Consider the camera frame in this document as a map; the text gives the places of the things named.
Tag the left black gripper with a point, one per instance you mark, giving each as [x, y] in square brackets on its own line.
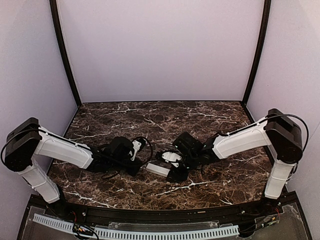
[132, 167]

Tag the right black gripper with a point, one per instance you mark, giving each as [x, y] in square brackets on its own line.
[175, 174]

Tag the white remote control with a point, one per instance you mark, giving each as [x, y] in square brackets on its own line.
[158, 170]

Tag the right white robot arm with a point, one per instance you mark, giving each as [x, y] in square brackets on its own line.
[276, 129]

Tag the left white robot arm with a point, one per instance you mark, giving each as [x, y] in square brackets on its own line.
[30, 139]

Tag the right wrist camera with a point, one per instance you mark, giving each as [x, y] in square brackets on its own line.
[169, 157]

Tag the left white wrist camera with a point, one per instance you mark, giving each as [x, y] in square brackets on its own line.
[136, 148]

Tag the right white cable duct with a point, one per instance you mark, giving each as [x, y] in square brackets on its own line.
[206, 234]

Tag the white cable duct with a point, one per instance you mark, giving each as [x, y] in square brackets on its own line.
[54, 223]
[206, 234]

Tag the black front rail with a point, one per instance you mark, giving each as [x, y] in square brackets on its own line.
[238, 213]

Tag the left white cable duct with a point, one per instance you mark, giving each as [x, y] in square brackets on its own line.
[54, 223]

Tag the left black frame post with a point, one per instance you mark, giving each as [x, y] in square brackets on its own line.
[63, 52]

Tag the black frame post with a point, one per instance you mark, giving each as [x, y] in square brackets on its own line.
[63, 52]
[258, 51]

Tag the right black frame post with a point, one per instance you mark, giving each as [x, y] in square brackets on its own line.
[258, 51]

